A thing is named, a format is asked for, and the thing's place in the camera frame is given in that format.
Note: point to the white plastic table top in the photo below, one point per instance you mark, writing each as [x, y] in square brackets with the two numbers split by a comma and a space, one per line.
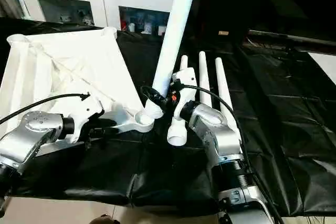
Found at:
[68, 66]

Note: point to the white plastic table leg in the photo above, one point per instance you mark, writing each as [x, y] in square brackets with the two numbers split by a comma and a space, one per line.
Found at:
[203, 77]
[176, 30]
[177, 132]
[223, 87]

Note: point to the black work surface mat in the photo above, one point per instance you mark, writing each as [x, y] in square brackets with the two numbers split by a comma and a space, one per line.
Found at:
[157, 182]

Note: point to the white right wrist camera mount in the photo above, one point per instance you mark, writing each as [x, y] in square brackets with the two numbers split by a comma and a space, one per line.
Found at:
[186, 100]

